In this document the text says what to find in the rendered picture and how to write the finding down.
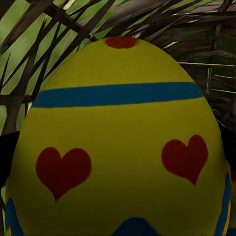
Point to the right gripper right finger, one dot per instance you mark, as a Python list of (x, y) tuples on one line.
[(229, 141)]

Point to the easter egg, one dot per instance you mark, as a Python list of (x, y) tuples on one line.
[(232, 220), (120, 141)]

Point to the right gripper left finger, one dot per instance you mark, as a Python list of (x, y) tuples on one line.
[(7, 147)]

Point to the wicker basket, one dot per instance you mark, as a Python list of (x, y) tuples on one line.
[(220, 15)]

